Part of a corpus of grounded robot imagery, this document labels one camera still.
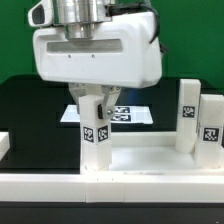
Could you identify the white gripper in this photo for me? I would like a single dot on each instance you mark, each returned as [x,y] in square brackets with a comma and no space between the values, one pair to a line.
[122,52]

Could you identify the white desk top tray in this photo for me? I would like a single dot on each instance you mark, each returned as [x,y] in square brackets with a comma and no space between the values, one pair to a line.
[152,153]

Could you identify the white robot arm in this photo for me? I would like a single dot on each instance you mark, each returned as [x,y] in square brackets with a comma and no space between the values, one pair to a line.
[79,18]

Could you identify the fiducial marker sheet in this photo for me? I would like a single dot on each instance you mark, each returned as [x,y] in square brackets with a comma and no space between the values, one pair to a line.
[123,114]

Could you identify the white left fence block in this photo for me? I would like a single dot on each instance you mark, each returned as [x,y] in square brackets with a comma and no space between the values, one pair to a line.
[4,143]

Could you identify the white front fence wall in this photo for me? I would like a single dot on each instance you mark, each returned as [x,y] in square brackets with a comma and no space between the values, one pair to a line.
[112,189]

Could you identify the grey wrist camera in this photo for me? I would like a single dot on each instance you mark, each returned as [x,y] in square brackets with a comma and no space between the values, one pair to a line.
[41,14]

